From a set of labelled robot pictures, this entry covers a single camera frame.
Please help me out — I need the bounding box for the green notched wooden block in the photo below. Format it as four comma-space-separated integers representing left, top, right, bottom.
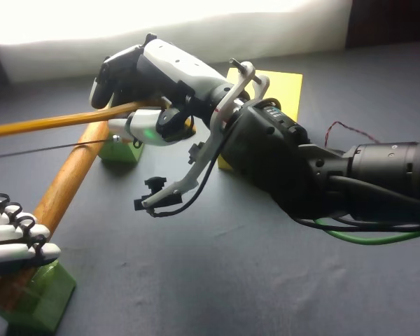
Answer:
98, 131, 146, 165
0, 260, 77, 333

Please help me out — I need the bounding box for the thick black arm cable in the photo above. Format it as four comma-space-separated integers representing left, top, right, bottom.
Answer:
327, 174, 420, 211

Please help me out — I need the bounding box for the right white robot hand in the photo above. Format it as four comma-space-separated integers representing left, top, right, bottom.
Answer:
90, 33, 234, 147

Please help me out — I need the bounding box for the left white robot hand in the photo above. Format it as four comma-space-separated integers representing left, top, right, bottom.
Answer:
0, 192, 62, 277

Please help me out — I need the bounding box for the white backdrop sheet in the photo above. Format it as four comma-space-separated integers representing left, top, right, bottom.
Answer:
0, 0, 351, 83

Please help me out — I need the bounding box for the grey table cloth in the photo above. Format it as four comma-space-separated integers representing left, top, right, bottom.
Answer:
0, 45, 420, 336

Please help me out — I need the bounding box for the green cable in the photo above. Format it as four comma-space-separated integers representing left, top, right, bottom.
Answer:
293, 216, 420, 246

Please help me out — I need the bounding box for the orange wooden cylinder rod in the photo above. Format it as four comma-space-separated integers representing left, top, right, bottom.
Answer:
0, 120, 111, 312

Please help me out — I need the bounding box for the yellow wooden block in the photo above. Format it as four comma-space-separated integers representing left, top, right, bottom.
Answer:
216, 68, 304, 172

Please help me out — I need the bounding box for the thin red wire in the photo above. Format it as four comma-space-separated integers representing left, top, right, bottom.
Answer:
323, 121, 381, 148

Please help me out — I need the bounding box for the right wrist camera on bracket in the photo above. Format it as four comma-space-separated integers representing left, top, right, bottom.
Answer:
134, 57, 270, 213

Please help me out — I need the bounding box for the yellow wooden plank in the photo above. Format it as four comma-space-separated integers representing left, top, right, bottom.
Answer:
0, 99, 197, 165

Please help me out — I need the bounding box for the black camera cable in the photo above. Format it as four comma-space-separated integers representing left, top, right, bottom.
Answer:
147, 118, 232, 218

